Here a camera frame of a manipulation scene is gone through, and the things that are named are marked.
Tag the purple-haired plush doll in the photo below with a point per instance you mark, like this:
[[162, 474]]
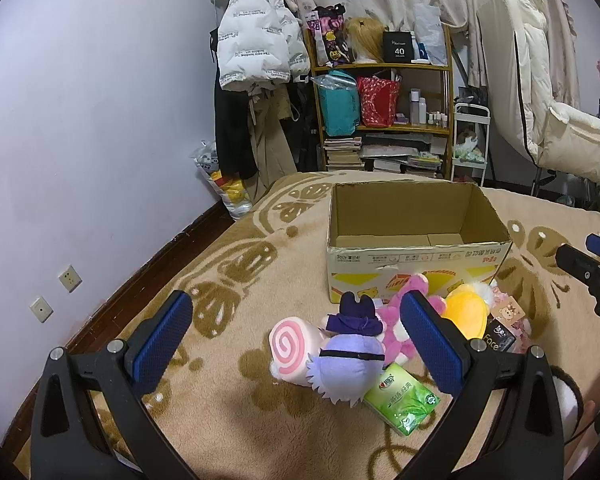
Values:
[[345, 365]]

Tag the pink swirl roll plush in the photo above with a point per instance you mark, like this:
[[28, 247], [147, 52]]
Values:
[[290, 347]]

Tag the translucent plastic bag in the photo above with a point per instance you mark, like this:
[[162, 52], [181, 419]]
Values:
[[430, 30]]

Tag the wooden shelf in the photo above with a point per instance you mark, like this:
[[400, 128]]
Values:
[[380, 68]]

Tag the white padded chair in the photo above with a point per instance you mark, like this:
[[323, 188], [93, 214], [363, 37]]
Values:
[[530, 75]]

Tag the black box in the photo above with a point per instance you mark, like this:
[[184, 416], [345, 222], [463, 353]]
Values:
[[399, 46]]

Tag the dark hanging garment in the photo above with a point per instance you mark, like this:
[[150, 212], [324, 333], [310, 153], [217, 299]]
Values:
[[307, 130]]

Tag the white fluffy plush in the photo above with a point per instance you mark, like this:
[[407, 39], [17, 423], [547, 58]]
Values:
[[565, 400]]

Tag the yellow plush toy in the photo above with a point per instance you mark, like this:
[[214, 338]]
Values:
[[467, 310]]

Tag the black tissue pack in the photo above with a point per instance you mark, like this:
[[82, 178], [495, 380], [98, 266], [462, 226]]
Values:
[[497, 340]]

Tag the green tissue pack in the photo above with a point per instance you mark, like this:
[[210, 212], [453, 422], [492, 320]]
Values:
[[402, 400]]

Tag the red patterned bag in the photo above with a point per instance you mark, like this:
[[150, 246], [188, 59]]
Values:
[[378, 102]]

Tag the black hanging garment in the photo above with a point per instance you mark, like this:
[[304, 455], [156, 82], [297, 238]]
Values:
[[230, 130]]

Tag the row of small bottles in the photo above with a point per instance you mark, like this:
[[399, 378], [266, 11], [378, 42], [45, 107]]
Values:
[[437, 120]]

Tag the tall white bottle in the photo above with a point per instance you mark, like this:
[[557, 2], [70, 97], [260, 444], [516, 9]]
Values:
[[414, 107]]

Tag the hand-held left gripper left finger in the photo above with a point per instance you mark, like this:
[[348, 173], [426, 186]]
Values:
[[160, 345]]

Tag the beige hanging coat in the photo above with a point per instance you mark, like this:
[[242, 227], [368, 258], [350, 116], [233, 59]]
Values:
[[272, 150]]

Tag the white puffer jacket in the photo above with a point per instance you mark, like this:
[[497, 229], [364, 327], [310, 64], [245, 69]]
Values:
[[255, 35]]

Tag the white wall socket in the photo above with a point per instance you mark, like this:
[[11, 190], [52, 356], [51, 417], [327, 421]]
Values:
[[41, 310], [70, 278]]

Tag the stack of books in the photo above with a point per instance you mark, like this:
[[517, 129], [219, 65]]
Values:
[[341, 154]]

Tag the small purple box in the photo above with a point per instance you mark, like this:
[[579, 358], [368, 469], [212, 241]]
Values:
[[401, 120]]

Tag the pink black printed bag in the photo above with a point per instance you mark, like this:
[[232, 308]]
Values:
[[330, 35]]

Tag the plastic bag with yellow contents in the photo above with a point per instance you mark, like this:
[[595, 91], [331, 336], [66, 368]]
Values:
[[225, 185]]

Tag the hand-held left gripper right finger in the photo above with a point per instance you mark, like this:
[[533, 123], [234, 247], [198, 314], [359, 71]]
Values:
[[430, 345]]

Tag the teal bag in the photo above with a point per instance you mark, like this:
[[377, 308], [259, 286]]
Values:
[[337, 107]]

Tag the pile of magazines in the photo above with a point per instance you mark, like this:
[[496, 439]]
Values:
[[405, 157]]

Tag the pink bear-print packet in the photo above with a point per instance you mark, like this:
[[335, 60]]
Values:
[[509, 311]]

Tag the cardboard box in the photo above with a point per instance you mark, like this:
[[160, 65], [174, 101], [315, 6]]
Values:
[[420, 265]]

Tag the magenta bear plush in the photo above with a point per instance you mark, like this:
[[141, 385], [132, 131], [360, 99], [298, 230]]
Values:
[[395, 330]]

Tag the short white bottle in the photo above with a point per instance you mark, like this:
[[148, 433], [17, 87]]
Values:
[[423, 112]]

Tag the blond wig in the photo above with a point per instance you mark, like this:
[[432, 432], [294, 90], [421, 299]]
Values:
[[365, 40]]

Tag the green white bundle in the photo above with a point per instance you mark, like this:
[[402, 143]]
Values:
[[467, 150]]

